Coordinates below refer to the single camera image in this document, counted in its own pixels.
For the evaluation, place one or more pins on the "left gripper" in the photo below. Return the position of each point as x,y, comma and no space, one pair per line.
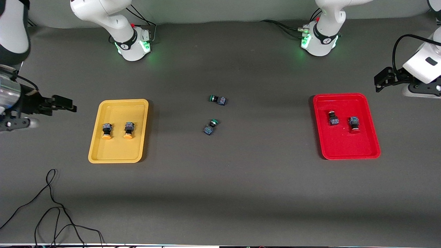
397,76

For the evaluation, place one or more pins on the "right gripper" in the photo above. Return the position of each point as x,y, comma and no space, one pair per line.
28,102

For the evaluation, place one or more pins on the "yellow push button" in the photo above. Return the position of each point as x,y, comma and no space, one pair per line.
107,131
129,130

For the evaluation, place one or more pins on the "red push button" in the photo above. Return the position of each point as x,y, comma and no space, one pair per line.
354,124
333,119

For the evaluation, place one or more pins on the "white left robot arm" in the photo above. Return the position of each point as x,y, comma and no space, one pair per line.
325,31

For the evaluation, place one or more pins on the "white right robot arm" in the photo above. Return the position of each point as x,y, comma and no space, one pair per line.
103,13

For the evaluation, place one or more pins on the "yellow plastic tray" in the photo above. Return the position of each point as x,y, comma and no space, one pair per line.
119,151

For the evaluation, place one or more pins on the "red plastic tray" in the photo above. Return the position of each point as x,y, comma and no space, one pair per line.
346,144

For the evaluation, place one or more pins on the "green push button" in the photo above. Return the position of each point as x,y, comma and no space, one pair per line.
210,127
218,100

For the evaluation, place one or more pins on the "dark grey table mat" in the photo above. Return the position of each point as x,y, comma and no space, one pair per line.
220,193

